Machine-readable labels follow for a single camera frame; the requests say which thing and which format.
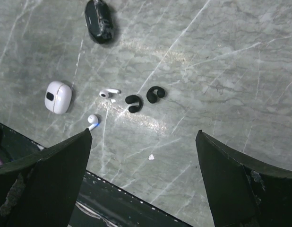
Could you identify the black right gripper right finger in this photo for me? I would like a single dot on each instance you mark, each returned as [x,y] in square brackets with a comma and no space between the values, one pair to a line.
[243,191]

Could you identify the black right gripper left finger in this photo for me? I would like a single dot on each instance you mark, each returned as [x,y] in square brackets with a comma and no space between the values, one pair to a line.
[41,189]

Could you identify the white earbud charging case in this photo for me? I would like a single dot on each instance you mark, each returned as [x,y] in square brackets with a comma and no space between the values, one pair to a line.
[58,97]

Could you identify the black earbud charging case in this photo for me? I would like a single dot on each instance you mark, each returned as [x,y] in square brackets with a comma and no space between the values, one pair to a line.
[99,21]

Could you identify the white earbud with blue light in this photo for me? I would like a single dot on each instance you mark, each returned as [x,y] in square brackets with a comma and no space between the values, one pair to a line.
[93,120]

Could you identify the black clip earbud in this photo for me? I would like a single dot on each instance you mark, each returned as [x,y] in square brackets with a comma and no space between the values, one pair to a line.
[154,93]
[136,103]

